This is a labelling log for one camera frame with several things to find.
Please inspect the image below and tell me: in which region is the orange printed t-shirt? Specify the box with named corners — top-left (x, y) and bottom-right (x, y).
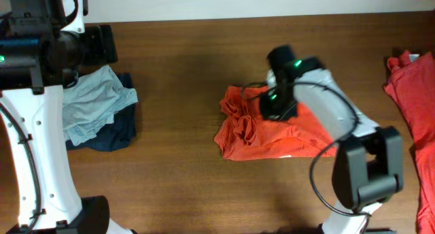
top-left (214, 86), bottom-right (332, 161)

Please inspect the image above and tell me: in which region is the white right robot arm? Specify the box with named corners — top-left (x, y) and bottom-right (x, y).
top-left (260, 56), bottom-right (404, 233)

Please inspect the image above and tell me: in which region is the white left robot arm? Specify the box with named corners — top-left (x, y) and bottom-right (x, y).
top-left (1, 13), bottom-right (125, 233)

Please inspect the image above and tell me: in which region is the grey folded shirt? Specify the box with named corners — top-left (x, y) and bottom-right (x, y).
top-left (63, 65), bottom-right (138, 146)

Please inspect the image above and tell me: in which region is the dark navy folded garment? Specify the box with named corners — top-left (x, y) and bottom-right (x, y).
top-left (64, 72), bottom-right (137, 152)

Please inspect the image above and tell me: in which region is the red crumpled shirt pile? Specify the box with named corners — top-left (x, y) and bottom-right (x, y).
top-left (384, 50), bottom-right (434, 234)

